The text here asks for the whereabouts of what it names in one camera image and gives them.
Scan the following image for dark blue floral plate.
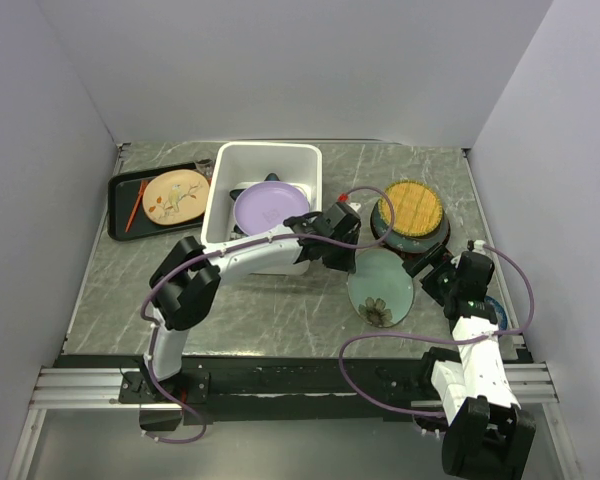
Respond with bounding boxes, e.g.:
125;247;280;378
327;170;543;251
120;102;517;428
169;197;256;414
370;201;450;255

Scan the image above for round woven bamboo mat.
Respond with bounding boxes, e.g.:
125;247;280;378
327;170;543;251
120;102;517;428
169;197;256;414
385;180;443;237

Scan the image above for mint green flower plate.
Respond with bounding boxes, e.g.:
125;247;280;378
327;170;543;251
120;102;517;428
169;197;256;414
347;248;414;329

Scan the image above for lavender round plate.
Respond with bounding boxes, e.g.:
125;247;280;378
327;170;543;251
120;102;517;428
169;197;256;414
233;181;310;236

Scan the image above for blue star-shaped dish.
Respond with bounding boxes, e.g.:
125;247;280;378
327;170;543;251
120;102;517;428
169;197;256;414
229;173;281;238

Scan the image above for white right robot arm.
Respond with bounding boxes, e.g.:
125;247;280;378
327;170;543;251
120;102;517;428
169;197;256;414
403;243;536;479

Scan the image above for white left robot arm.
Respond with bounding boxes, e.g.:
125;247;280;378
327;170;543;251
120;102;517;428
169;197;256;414
141;202;361;402

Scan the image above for white plastic bin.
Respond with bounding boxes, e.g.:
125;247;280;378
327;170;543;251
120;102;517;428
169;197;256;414
200;141;323;247

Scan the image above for small blue patterned dish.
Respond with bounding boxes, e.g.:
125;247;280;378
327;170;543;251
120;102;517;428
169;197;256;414
484;296;509;330

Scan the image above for small clear glass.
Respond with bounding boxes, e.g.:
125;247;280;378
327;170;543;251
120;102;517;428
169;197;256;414
194;158;215;181

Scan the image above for peach bird-painted plate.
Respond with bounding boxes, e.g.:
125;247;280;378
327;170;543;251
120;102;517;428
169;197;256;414
142;169;210;226

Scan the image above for orange chopsticks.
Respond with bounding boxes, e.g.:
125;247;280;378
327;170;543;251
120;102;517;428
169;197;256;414
124;179;149;233

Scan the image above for black serving tray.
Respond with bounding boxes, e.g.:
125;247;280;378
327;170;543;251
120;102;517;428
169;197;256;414
108;162;204;242

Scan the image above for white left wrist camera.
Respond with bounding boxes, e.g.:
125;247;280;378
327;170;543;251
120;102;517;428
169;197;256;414
337;193;361;213

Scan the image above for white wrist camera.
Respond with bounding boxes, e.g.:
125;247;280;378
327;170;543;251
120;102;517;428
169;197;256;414
337;193;361;213
467;240;488;255

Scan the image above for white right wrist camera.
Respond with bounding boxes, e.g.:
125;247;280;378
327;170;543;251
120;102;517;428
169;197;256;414
467;240;488;255

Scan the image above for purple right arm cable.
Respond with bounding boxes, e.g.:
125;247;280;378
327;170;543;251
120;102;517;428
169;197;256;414
338;242;536;436

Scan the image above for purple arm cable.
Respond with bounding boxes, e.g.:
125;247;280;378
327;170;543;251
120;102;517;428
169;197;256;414
139;185;396;446
338;242;536;436

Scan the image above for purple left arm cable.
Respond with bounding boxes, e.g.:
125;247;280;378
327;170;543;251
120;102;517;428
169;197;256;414
139;185;396;446

